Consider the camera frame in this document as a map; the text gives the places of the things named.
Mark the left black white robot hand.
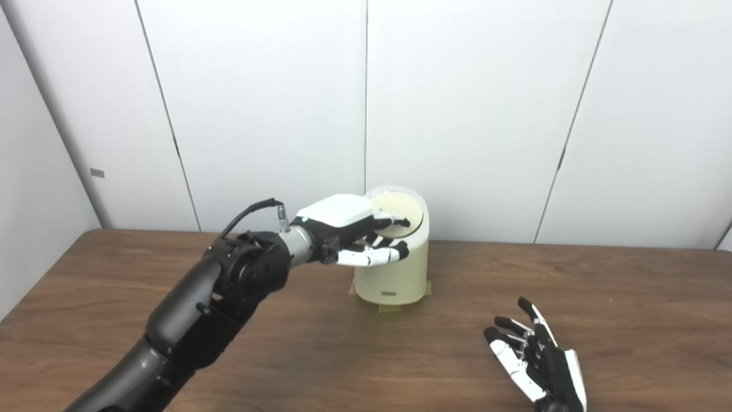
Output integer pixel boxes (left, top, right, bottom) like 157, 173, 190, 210
295, 193, 411, 267

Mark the cream-colored plastic bin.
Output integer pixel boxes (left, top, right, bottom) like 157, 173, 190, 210
353, 186, 429, 306

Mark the cream round bin lid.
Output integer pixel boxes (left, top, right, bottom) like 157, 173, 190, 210
369, 192, 424, 239

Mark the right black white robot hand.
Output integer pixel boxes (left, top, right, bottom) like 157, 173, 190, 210
484, 296, 588, 412

